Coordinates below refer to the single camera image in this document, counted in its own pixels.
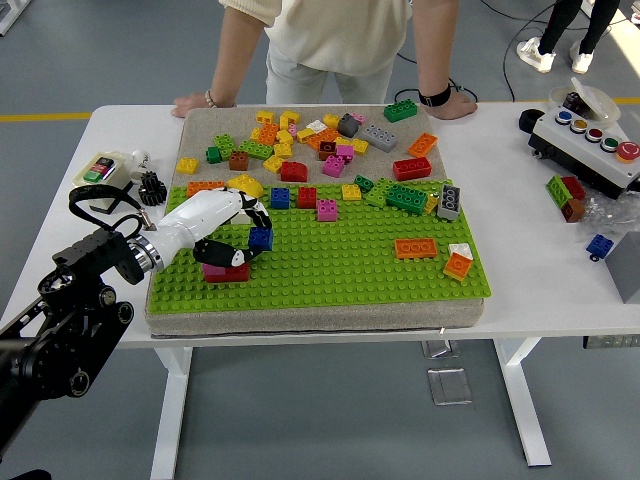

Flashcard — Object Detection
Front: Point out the person's left hand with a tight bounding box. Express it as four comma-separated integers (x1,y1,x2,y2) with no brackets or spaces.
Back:
427,92,480,122

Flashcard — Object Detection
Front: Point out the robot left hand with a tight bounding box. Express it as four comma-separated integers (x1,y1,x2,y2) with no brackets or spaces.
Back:
144,187,275,274

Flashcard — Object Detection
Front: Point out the person's right hand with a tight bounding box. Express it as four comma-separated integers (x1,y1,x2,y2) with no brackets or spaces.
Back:
170,91,209,119

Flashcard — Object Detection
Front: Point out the yellow curved brick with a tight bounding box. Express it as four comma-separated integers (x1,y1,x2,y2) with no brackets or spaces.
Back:
227,173,265,199

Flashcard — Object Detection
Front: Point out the blue sloped brick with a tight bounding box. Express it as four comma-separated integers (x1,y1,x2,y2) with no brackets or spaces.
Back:
247,226,275,252

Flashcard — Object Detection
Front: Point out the red two-by-four brick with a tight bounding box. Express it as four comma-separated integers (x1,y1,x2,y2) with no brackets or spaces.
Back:
203,262,251,285
392,156,433,182

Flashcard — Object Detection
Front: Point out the orange two-by-four brick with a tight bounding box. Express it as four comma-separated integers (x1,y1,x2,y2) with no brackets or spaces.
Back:
186,180,227,196
407,132,439,159
393,237,438,260

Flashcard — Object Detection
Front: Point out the dark green two-by-four brick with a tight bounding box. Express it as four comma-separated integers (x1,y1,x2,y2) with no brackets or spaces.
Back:
385,183,430,216
383,97,420,124

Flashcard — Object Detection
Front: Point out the lime green two-by-four brick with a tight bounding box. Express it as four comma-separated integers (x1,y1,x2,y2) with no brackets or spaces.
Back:
237,139,275,161

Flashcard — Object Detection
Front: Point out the grey two-by-four brick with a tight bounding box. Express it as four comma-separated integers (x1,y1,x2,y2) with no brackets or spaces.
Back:
360,123,399,153
436,183,462,221

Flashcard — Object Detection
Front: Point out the red curved brick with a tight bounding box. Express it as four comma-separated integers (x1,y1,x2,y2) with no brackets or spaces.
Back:
279,160,309,183

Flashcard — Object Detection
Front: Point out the dark grey sloped brick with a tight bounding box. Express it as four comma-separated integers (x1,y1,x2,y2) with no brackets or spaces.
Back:
336,113,361,138

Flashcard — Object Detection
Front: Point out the large orange brick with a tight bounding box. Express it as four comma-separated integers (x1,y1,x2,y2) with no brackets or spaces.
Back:
304,127,342,151

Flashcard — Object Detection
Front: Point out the magenta two-by-two brick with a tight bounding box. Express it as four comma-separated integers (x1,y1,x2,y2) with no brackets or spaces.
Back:
322,154,347,179

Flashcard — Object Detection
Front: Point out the orange and yellow brick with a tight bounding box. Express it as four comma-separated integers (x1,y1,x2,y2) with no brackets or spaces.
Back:
442,252,471,280

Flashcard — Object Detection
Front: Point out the green studded baseplate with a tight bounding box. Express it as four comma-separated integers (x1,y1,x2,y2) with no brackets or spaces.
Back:
147,178,494,315

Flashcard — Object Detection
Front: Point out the blue brick with keyring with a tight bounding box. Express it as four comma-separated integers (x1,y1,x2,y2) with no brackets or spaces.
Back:
585,233,615,262

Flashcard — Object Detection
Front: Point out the black wristband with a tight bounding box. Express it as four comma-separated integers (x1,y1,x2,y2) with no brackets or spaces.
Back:
418,83,453,109

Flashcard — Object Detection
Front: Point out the black gear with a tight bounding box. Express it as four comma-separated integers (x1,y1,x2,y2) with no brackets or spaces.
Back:
137,170,168,206

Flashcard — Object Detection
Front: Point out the white push-button control box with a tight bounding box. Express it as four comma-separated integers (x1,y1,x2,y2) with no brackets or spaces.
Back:
528,107,640,200

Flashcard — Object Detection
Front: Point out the person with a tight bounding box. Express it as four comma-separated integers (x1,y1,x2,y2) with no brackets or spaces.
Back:
219,0,461,106

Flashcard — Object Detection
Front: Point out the clear plastic container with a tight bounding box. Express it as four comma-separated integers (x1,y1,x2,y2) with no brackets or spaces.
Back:
548,76,622,126

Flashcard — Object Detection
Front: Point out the clear plastic bag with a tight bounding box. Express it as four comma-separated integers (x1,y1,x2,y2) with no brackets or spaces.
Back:
579,192,640,239

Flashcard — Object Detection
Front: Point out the white table leg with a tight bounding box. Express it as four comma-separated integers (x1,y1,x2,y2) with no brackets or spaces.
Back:
492,338,553,469
149,346,194,480

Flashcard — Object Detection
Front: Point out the grey box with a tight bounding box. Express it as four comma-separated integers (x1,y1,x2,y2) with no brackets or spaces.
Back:
603,230,640,305

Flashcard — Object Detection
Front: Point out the small clear plastic case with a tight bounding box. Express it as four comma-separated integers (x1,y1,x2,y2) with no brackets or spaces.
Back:
421,339,454,359

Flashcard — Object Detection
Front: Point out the large clear plastic case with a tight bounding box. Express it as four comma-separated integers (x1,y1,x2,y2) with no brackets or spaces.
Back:
427,368,474,406

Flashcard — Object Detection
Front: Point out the table height control panel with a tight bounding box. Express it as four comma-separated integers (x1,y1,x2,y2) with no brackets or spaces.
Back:
582,334,640,350

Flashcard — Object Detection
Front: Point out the black floor cable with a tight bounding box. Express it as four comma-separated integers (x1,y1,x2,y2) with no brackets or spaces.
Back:
393,49,480,105
501,0,556,103

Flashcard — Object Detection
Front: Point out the black ring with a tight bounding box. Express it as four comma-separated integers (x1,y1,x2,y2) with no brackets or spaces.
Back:
518,108,546,135

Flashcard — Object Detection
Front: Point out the beige switch box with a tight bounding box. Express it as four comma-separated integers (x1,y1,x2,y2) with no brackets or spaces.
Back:
73,149,135,215

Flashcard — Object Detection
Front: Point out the white desk frame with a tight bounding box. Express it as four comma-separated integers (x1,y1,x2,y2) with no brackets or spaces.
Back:
0,0,27,37

